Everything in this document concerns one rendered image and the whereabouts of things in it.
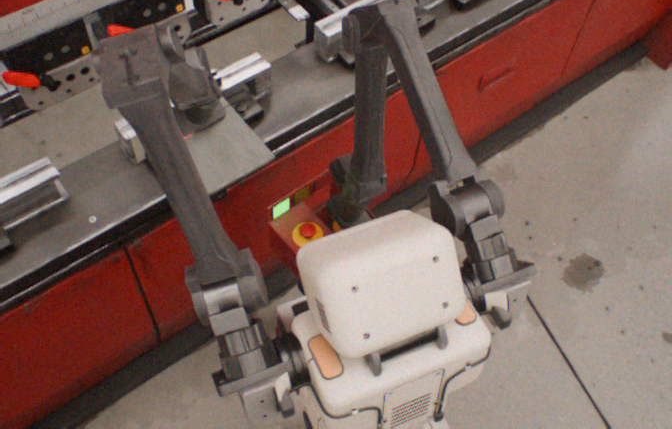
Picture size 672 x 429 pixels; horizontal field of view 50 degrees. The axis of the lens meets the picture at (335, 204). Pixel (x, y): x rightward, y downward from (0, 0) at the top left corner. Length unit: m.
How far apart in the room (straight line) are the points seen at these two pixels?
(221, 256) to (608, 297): 1.88
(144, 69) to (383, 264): 0.40
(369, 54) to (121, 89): 0.55
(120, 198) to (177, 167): 0.73
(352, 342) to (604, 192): 2.07
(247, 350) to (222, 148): 0.61
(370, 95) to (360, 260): 0.49
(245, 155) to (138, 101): 0.66
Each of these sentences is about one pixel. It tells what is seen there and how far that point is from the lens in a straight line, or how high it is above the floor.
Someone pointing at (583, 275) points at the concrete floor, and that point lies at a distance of 2.74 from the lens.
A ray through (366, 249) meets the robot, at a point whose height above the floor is 1.38.
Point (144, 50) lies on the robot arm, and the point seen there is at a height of 1.58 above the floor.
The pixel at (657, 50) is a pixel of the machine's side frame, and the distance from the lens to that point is 3.49.
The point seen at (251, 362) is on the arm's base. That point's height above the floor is 1.23.
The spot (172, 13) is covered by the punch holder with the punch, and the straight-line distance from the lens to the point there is 1.50.
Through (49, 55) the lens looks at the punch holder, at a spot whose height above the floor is 1.29.
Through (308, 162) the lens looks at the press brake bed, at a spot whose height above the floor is 0.69.
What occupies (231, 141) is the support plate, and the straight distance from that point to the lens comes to 1.60.
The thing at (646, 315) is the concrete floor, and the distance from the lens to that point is 2.75.
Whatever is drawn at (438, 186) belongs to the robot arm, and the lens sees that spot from 1.20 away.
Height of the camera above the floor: 2.25
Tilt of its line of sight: 56 degrees down
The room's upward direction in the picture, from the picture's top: 5 degrees clockwise
